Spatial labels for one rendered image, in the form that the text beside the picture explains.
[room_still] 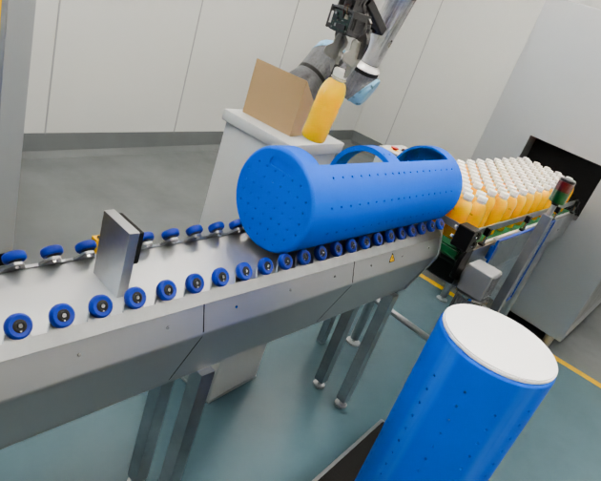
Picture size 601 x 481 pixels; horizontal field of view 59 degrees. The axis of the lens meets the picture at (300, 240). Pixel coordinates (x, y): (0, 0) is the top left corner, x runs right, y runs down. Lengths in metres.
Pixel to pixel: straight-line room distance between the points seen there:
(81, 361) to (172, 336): 0.21
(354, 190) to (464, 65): 5.20
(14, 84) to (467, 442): 2.10
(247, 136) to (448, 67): 4.95
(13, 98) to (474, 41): 5.10
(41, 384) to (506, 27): 5.96
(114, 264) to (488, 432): 0.89
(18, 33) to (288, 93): 1.14
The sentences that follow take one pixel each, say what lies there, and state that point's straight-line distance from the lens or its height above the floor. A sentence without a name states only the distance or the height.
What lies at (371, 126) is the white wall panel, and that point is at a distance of 7.03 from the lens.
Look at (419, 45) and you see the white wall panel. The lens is 6.82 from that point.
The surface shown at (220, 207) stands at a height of 0.81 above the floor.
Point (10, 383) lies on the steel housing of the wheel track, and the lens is 1.07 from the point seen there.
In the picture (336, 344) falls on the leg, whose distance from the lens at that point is 2.43.
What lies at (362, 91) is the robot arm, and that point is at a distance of 1.89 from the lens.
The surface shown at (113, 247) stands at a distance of 1.16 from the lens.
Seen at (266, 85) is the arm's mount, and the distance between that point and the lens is 1.88.
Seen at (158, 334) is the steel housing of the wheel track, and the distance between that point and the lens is 1.19.
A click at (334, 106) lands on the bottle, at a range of 1.40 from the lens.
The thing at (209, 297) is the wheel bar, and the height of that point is 0.92.
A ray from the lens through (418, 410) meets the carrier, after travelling 1.35.
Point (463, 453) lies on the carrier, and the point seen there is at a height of 0.80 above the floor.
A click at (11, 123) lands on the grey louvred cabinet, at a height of 0.73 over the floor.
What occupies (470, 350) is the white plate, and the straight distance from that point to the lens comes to 1.23.
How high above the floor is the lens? 1.61
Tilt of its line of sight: 25 degrees down
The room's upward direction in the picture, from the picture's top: 20 degrees clockwise
